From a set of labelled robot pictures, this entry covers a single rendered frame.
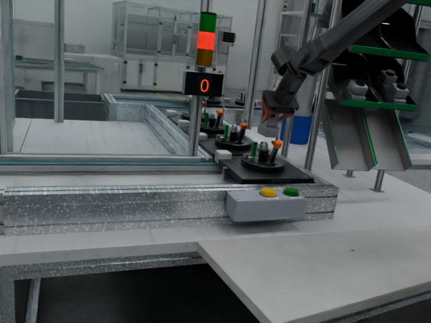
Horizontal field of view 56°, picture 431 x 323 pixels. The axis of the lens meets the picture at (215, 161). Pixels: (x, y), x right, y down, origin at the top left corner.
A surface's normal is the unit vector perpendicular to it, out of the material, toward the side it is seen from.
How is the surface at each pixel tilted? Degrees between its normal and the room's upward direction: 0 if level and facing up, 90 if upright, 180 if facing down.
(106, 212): 90
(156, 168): 90
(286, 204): 90
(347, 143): 45
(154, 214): 90
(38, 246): 0
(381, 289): 0
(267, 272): 0
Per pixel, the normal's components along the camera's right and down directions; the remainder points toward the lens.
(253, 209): 0.33, 0.29
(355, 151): 0.19, -0.47
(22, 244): 0.11, -0.95
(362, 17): -0.77, -0.04
